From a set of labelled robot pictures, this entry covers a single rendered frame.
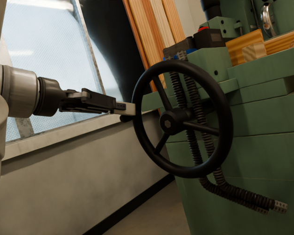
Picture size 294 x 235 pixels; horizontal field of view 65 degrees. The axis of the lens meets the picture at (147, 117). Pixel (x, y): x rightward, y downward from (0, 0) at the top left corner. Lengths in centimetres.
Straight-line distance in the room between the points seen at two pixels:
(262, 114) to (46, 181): 141
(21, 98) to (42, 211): 135
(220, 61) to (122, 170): 157
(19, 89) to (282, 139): 58
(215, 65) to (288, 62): 16
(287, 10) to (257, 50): 32
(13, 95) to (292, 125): 58
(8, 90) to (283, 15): 83
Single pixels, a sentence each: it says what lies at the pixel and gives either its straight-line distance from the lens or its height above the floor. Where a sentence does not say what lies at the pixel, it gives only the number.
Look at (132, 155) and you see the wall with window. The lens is 213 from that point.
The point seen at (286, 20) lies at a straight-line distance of 94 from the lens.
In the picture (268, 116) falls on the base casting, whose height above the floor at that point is 76.
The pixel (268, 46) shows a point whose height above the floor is 93.
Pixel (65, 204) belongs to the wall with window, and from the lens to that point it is 179.
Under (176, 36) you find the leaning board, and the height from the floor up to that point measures 152.
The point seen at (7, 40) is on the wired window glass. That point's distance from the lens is 189.
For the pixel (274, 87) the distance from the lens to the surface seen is 62.
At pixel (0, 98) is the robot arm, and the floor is 92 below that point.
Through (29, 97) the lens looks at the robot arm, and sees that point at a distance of 44.
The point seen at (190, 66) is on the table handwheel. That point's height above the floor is 92.
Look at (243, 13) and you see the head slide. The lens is 92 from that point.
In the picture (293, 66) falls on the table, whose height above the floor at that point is 86.
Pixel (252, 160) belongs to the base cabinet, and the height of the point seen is 64.
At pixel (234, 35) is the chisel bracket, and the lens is 87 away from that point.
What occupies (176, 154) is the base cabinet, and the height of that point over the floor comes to 67.
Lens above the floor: 87
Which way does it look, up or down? 4 degrees down
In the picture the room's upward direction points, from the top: 16 degrees counter-clockwise
